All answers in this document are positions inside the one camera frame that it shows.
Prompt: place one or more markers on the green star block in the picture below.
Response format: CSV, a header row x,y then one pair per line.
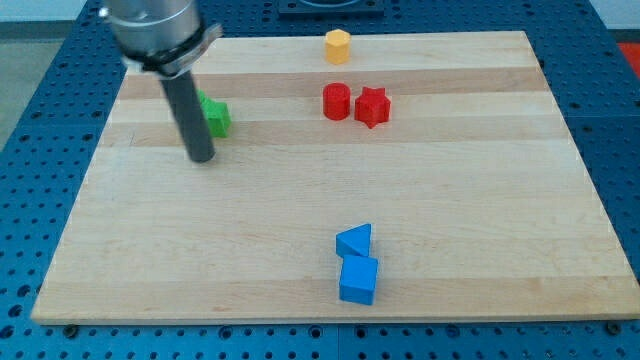
x,y
216,114

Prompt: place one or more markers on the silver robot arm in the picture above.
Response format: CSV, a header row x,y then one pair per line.
x,y
165,37

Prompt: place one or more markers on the red star block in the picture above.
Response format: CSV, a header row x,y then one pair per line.
x,y
372,107

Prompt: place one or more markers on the yellow hexagon block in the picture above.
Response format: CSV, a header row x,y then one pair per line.
x,y
337,46

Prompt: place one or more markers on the blue triangle block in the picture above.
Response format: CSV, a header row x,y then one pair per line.
x,y
355,241

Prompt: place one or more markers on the wooden board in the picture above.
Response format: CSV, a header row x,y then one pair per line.
x,y
481,207

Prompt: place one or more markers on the red cylinder block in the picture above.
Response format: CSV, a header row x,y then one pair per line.
x,y
336,99

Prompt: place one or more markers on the blue cube block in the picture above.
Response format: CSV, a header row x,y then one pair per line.
x,y
358,279

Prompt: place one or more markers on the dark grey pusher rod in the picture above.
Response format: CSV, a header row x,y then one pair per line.
x,y
184,103

